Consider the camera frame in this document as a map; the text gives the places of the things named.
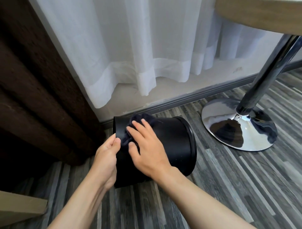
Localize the chrome table pedestal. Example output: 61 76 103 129
201 34 302 152

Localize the person's right forearm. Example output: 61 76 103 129
151 166 258 229

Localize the white sheer curtain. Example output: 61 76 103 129
29 0 284 109

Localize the dark cleaning cloth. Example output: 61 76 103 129
120 113 164 152

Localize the person's left hand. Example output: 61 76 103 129
90 136 122 192

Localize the beige cardboard box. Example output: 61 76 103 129
0 190 49 228

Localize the black round waste bin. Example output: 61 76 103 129
113 115 197 189

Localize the dark brown curtain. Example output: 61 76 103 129
0 0 106 191

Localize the person's left forearm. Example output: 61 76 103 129
47 176 117 229

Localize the grey skirting board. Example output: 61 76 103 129
99 59 302 129

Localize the person's right hand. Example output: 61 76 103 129
126 119 173 179

